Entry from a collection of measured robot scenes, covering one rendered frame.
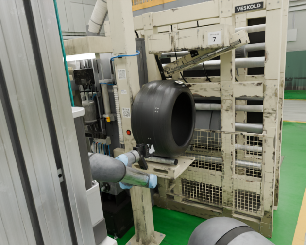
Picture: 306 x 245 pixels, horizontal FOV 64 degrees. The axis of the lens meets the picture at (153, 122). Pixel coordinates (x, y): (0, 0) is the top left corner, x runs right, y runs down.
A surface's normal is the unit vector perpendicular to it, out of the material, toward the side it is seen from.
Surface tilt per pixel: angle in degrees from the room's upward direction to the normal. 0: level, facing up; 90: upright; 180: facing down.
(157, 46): 90
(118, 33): 90
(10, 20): 90
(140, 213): 90
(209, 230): 29
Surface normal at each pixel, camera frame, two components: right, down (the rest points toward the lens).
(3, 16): 0.80, 0.08
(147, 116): -0.52, -0.04
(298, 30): -0.59, 0.26
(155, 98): -0.44, -0.44
